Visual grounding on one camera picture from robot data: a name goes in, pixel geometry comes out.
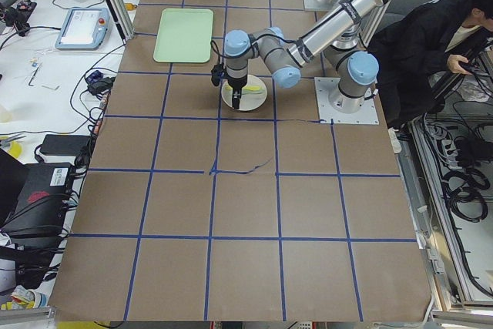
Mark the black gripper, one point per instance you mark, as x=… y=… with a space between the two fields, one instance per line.
x=236 y=84

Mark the yellow plastic fork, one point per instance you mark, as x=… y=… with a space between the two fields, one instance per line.
x=230 y=89

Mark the person in black jacket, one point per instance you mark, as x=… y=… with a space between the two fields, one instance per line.
x=435 y=37

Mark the black power adapter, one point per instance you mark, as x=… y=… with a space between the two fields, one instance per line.
x=63 y=145

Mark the pale green plastic spoon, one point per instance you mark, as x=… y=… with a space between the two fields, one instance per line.
x=253 y=92

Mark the teach pendant near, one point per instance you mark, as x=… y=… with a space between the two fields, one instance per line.
x=83 y=29

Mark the white round plate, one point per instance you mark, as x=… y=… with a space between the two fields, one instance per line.
x=247 y=102

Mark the light green tray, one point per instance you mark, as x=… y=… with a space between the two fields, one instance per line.
x=184 y=36

